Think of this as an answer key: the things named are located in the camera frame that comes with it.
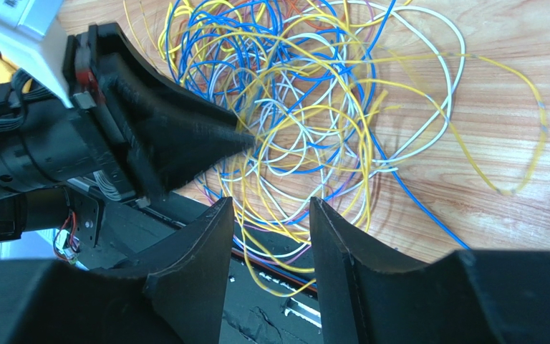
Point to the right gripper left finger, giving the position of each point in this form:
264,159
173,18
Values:
171,292

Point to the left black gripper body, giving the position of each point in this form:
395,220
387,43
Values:
44,143

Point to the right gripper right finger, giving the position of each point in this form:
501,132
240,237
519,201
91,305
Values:
369,292

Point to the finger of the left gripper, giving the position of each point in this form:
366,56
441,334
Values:
172,134

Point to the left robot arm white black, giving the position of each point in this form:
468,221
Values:
51,207

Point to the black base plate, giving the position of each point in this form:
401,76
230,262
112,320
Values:
110,232

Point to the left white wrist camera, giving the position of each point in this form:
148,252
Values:
33,39

